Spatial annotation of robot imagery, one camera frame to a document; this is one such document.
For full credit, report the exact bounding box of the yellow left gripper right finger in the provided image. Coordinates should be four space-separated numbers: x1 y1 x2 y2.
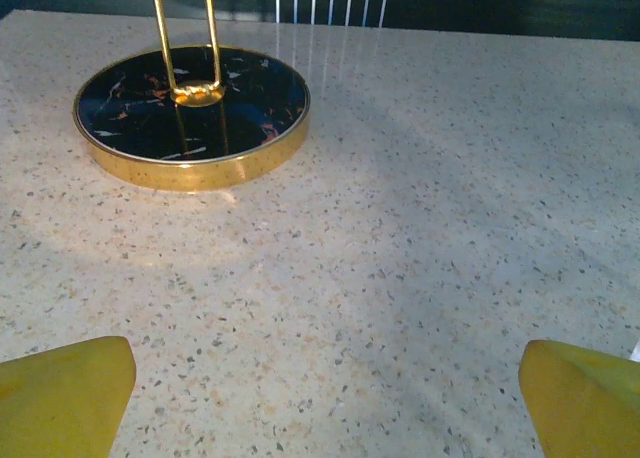
518 339 640 458

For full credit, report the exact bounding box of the gold glass holder stand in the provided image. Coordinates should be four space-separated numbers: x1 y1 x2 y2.
72 0 312 194

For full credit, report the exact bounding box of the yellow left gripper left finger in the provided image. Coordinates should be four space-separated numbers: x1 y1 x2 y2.
0 335 137 458

